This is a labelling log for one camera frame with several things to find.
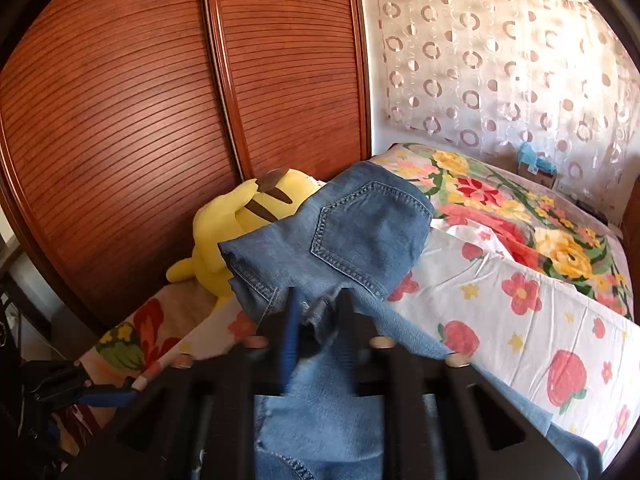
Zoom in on circle-patterned sheer curtain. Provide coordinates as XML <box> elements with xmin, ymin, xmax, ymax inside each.
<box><xmin>360</xmin><ymin>0</ymin><xmax>640</xmax><ymax>211</ymax></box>

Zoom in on slatted wooden wardrobe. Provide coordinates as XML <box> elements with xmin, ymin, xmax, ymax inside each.
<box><xmin>0</xmin><ymin>0</ymin><xmax>373</xmax><ymax>341</ymax></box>

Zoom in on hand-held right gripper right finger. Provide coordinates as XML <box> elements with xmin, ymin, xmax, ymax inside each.
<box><xmin>337</xmin><ymin>287</ymin><xmax>581</xmax><ymax>480</ymax></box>

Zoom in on floral blanket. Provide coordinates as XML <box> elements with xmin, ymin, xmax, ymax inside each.
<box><xmin>75</xmin><ymin>142</ymin><xmax>633</xmax><ymax>411</ymax></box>

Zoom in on box with blue item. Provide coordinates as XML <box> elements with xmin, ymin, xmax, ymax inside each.
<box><xmin>515</xmin><ymin>142</ymin><xmax>558</xmax><ymax>188</ymax></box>

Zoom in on blue denim pants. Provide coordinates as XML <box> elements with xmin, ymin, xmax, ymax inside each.
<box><xmin>217</xmin><ymin>161</ymin><xmax>603</xmax><ymax>480</ymax></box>

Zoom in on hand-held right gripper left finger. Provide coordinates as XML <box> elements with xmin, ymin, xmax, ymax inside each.
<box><xmin>60</xmin><ymin>287</ymin><xmax>306</xmax><ymax>480</ymax></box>

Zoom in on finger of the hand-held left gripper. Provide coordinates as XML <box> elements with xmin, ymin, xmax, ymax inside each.
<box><xmin>75</xmin><ymin>382</ymin><xmax>141</xmax><ymax>409</ymax></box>

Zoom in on yellow plush toy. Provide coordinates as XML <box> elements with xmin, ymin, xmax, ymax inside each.
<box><xmin>166</xmin><ymin>167</ymin><xmax>323</xmax><ymax>311</ymax></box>

